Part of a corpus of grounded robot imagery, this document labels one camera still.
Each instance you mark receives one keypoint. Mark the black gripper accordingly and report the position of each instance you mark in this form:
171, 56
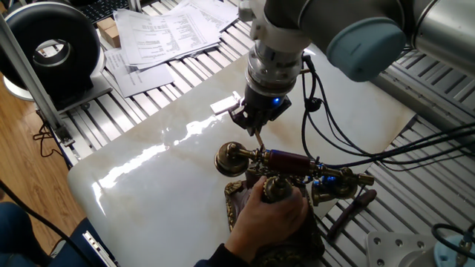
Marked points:
265, 105

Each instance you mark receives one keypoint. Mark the thin wooden stick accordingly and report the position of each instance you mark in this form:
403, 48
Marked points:
259, 139

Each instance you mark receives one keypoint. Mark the antique red brass phone base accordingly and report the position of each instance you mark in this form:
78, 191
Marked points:
297, 241

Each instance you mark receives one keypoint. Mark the grey robot arm, blue caps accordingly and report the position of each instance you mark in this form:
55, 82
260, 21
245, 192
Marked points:
352, 33

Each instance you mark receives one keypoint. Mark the forearm in dark blue sleeve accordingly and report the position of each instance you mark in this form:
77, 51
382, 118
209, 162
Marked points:
222, 257

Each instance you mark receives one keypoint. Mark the brass and red phone handset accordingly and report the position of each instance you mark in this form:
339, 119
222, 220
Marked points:
289, 163

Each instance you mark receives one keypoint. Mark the person's bare hand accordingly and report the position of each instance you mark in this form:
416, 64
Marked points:
265, 222

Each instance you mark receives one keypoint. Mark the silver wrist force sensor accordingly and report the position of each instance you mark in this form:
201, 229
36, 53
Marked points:
272, 70

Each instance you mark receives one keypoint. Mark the glossy marble pattern board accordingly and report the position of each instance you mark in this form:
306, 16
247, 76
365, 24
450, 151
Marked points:
167, 178

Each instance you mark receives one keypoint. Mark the stack of printed paper sheets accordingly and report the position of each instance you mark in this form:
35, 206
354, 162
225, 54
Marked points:
167, 37

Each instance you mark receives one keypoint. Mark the small wooden block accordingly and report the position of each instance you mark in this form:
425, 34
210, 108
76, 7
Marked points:
105, 23
113, 37

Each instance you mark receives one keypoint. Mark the black computer keyboard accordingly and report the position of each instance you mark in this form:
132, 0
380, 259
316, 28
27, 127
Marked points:
104, 7

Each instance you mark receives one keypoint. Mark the person's leg in blue clothes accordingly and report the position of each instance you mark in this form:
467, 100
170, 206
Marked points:
11, 237

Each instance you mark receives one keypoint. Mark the white plastic wrist mount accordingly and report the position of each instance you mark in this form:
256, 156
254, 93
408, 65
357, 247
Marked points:
274, 37

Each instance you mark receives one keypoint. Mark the grey flat base plate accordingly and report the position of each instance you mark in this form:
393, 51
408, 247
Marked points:
100, 87

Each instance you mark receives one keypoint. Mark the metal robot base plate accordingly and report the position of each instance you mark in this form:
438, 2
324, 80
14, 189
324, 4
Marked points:
389, 248

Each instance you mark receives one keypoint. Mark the aluminium frame post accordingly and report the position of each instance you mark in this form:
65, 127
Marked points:
26, 74

